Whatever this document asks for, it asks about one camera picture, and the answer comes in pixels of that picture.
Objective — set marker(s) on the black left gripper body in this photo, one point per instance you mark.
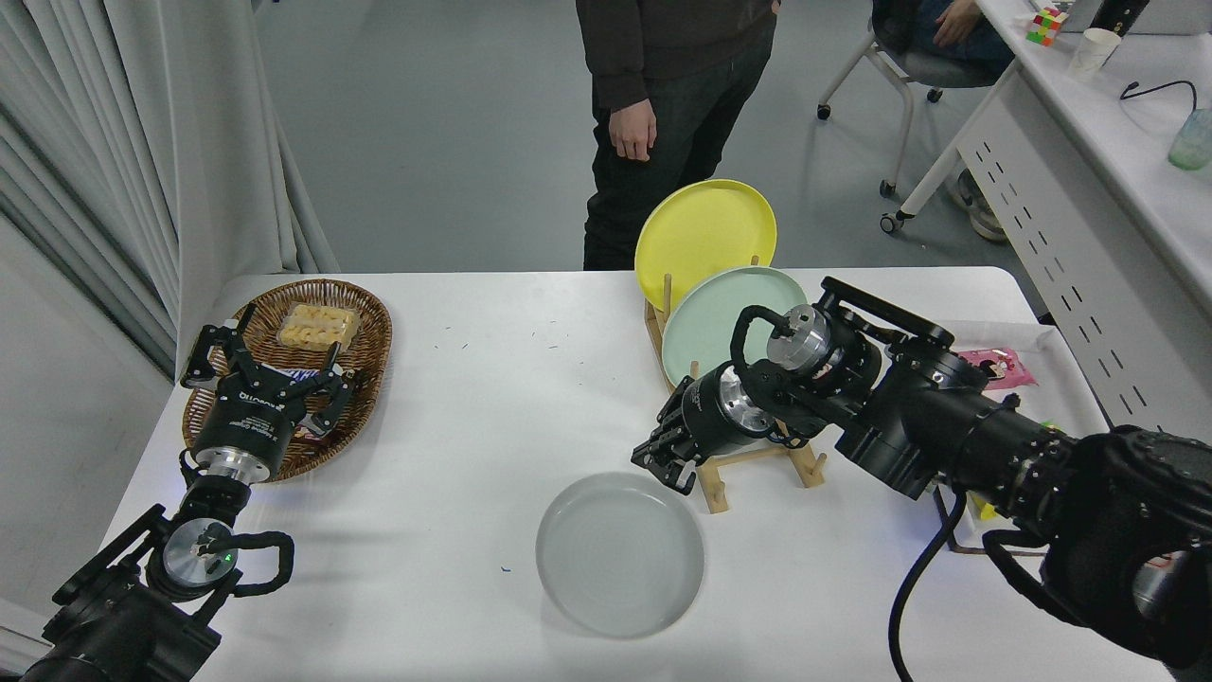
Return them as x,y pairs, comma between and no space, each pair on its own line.
248,417

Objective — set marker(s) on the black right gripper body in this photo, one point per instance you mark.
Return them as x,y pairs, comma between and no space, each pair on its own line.
705,421

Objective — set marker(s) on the grey plate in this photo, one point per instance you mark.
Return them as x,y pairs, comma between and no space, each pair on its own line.
620,559

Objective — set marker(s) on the wooden plate rack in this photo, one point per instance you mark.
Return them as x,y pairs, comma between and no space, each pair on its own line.
717,496

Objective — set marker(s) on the mint green plate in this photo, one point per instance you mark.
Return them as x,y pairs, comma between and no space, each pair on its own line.
720,313

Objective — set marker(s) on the yellow plate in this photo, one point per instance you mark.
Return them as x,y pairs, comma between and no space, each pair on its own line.
696,237

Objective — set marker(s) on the standing person's hand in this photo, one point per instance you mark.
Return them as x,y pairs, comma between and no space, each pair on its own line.
634,131

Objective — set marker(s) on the seated person's hand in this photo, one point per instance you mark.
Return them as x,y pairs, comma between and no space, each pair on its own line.
954,21

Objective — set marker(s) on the dark snack bar wrapper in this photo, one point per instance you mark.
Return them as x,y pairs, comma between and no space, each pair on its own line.
275,369

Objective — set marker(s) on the clear pack of yellow snacks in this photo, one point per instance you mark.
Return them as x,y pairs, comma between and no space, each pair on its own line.
317,327

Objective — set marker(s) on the brown wicker basket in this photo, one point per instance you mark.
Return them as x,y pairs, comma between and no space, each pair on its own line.
369,332

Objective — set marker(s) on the grey curtain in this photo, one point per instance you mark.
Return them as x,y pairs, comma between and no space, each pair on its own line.
142,142

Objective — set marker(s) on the yellow snack pack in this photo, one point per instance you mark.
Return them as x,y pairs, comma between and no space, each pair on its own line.
989,511

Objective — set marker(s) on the pink snack pack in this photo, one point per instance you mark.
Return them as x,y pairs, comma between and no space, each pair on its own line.
1011,365

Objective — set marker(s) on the seated person's shoe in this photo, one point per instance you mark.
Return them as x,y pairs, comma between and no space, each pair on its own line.
985,223

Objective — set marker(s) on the white tray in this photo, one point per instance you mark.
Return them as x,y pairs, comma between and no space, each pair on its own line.
1070,398

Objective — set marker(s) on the standing person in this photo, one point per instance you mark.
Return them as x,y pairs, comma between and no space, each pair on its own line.
663,47

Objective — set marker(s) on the white-legged office chair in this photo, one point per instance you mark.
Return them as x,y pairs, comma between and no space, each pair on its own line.
947,71

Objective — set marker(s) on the seated person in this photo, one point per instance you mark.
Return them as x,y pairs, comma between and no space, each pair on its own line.
900,24

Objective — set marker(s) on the white desk with perforated panel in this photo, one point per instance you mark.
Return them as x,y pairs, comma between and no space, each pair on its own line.
1136,170

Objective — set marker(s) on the colourful puzzle cube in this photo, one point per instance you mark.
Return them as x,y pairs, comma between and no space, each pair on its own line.
1046,26

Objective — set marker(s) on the white paper cup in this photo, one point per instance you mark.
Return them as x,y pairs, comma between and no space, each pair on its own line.
1094,52

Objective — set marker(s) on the pale green plastic cup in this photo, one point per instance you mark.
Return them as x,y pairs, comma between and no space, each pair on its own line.
1191,142

